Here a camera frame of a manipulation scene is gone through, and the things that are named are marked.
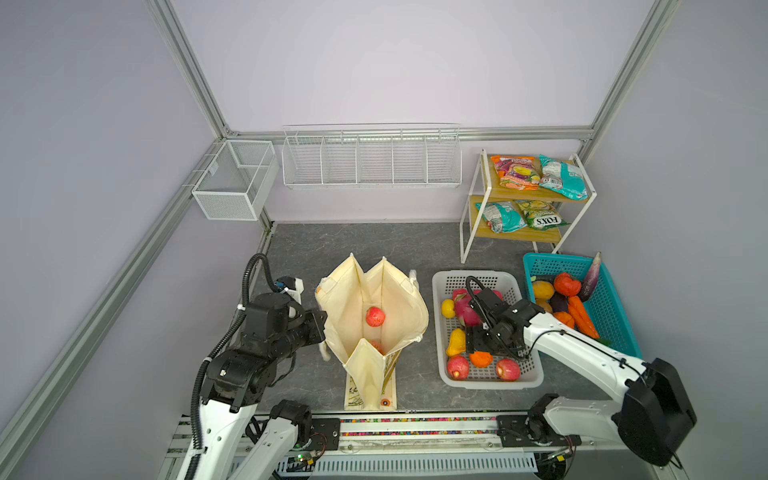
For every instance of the cream canvas grocery bag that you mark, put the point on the cream canvas grocery bag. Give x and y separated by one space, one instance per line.
345 295

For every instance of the white wood two-tier shelf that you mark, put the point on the white wood two-tier shelf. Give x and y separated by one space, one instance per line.
485 188

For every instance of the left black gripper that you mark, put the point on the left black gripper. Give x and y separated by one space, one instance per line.
315 321

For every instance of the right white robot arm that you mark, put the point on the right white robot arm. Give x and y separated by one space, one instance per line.
648 410

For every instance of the white plastic fruit basket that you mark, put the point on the white plastic fruit basket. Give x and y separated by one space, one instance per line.
444 283

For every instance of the teal snack packet upper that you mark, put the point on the teal snack packet upper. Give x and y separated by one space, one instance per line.
562 178

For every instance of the red apple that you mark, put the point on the red apple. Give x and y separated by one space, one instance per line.
375 317
508 370
458 368
378 346

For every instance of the small white mesh basket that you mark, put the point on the small white mesh basket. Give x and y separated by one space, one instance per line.
237 180

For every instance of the purple eggplant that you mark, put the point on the purple eggplant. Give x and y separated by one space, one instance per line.
591 280

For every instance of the yellow lemon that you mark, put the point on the yellow lemon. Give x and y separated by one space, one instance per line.
448 309

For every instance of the orange fruit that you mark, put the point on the orange fruit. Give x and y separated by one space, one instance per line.
481 359

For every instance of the teal white snack packet lower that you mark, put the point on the teal white snack packet lower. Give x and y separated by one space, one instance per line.
502 217

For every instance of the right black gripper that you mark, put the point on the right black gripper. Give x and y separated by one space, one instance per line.
474 341

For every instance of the long white wire basket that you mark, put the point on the long white wire basket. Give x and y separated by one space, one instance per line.
420 155

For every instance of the yellow potato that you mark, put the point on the yellow potato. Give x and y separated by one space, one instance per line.
543 290

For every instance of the orange carrot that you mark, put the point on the orange carrot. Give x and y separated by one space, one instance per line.
582 319

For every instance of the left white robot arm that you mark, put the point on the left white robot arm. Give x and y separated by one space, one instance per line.
269 327

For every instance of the teal plastic vegetable basket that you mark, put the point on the teal plastic vegetable basket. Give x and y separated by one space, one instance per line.
604 306

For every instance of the red apple back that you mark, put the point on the red apple back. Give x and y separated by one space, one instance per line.
508 370

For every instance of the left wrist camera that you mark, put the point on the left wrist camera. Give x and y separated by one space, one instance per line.
292 286

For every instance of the red tomato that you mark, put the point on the red tomato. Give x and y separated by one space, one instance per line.
567 285

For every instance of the orange pumpkin vegetable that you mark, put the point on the orange pumpkin vegetable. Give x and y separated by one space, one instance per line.
565 318

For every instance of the orange snack packet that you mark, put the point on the orange snack packet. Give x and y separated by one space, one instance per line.
516 172

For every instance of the pink dragon fruit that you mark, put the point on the pink dragon fruit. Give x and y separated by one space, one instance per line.
463 309

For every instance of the yellow pear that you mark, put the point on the yellow pear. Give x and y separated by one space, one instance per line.
456 343

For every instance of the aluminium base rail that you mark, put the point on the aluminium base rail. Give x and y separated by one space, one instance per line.
432 444

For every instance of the green Fox's candy packet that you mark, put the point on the green Fox's candy packet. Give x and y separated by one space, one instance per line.
540 215

